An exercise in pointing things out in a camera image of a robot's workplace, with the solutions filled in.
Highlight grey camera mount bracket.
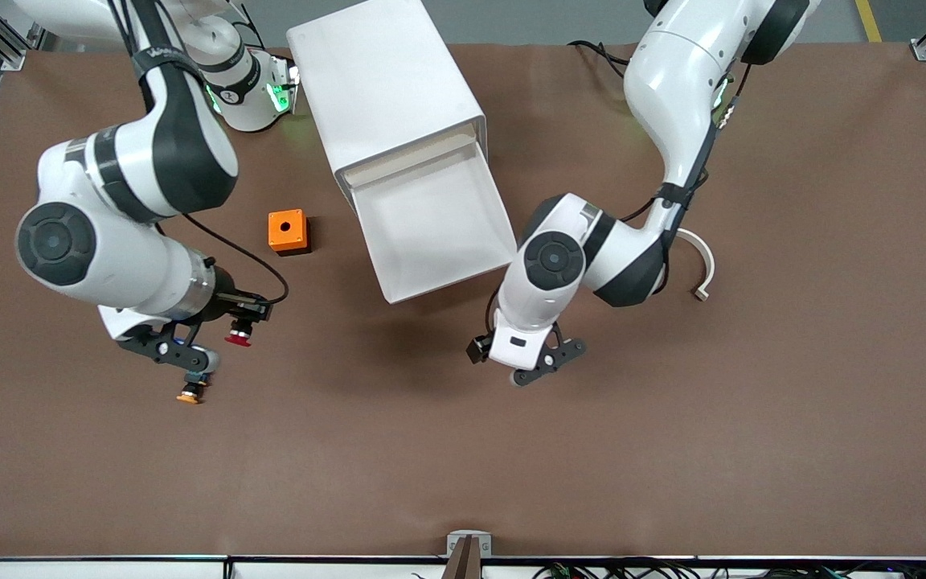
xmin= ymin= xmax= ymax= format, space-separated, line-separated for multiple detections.
xmin=446 ymin=530 xmax=493 ymax=558

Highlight thin black base cable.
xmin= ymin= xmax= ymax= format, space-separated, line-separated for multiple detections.
xmin=234 ymin=4 xmax=267 ymax=53

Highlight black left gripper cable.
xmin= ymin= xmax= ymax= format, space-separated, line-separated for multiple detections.
xmin=483 ymin=64 xmax=753 ymax=343

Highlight white black-edged table frame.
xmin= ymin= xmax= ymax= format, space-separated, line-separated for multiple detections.
xmin=0 ymin=553 xmax=926 ymax=579

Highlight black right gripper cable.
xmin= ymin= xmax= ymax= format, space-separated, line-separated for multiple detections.
xmin=109 ymin=0 xmax=289 ymax=306

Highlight white half ring clamp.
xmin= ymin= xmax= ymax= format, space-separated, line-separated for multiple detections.
xmin=676 ymin=228 xmax=716 ymax=302

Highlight orange box with round hole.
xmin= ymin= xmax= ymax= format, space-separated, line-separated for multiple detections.
xmin=268 ymin=209 xmax=312 ymax=257

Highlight white drawer cabinet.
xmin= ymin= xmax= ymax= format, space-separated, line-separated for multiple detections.
xmin=285 ymin=0 xmax=488 ymax=194

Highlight right arm base connector plate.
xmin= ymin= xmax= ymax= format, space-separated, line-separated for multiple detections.
xmin=266 ymin=50 xmax=301 ymax=115

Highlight dark camera support post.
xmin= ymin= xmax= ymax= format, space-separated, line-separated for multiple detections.
xmin=440 ymin=536 xmax=485 ymax=579

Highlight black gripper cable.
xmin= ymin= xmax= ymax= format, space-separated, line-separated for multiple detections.
xmin=109 ymin=0 xmax=289 ymax=306
xmin=483 ymin=64 xmax=753 ymax=343

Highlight tangled black cables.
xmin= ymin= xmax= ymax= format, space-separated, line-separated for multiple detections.
xmin=411 ymin=559 xmax=926 ymax=579

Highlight white plastic drawer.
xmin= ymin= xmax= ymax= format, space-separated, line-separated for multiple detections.
xmin=341 ymin=125 xmax=480 ymax=187
xmin=349 ymin=141 xmax=518 ymax=305

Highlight brown paper table cover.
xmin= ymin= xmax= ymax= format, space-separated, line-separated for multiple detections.
xmin=0 ymin=40 xmax=926 ymax=560

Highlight orange capped push button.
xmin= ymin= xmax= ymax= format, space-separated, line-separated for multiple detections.
xmin=176 ymin=370 xmax=215 ymax=405

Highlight thick black base cable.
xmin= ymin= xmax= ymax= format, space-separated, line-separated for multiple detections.
xmin=566 ymin=39 xmax=633 ymax=77

